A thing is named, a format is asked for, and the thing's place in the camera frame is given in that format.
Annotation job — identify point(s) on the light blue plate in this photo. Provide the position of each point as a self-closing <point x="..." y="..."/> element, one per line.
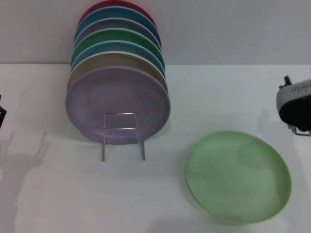
<point x="109" y="47"/>

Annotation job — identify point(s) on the red plate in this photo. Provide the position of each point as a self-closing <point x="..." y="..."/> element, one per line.
<point x="136" y="5"/>

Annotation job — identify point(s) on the light green plate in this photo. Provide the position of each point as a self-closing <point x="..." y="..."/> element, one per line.
<point x="235" y="177"/>

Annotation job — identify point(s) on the lavender plate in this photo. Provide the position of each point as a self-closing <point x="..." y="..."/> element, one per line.
<point x="116" y="92"/>

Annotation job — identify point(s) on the grey purple plate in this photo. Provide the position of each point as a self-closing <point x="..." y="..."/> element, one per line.
<point x="116" y="24"/>

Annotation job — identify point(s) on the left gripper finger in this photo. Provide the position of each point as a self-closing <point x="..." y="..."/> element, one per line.
<point x="2" y="116"/>

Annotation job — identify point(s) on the dark green plate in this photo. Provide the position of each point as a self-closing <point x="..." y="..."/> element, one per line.
<point x="116" y="35"/>

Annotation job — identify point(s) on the teal blue plate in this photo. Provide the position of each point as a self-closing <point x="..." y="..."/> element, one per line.
<point x="116" y="13"/>

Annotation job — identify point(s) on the beige plate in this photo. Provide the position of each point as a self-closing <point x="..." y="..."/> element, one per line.
<point x="114" y="60"/>

